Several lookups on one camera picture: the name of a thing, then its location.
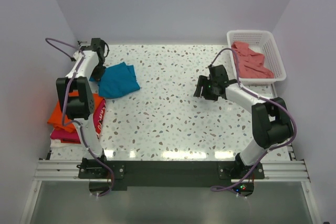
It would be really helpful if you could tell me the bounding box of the blue t shirt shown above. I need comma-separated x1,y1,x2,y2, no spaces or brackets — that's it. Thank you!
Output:
89,62,140,99

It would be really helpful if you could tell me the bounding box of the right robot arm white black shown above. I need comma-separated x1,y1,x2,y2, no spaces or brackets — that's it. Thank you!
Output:
194,65,294,178

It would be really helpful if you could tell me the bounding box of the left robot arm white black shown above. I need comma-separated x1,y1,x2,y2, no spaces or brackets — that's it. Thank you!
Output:
56,38,111,179

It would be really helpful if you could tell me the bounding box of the magenta folded t shirt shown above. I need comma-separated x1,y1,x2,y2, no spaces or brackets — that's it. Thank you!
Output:
50,105,106,143

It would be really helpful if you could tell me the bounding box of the salmon pink t shirt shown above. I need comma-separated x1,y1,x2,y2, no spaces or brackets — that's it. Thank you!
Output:
232,41,274,79

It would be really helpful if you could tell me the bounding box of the white plastic basket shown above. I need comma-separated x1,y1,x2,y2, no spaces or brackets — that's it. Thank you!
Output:
227,30,286,86

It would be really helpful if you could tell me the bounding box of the orange folded t shirt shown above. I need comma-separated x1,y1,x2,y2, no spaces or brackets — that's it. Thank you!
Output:
47,93,106,133

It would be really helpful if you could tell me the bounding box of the white folded t shirt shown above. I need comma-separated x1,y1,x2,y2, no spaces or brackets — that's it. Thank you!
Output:
50,139,81,148

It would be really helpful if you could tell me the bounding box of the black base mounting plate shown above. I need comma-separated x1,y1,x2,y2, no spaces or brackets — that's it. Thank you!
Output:
77,158,249,193

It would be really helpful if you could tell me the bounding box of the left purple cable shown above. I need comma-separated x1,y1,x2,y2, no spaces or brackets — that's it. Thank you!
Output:
45,37,116,197

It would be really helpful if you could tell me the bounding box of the aluminium rail frame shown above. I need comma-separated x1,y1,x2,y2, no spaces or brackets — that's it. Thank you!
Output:
33,146,309,182

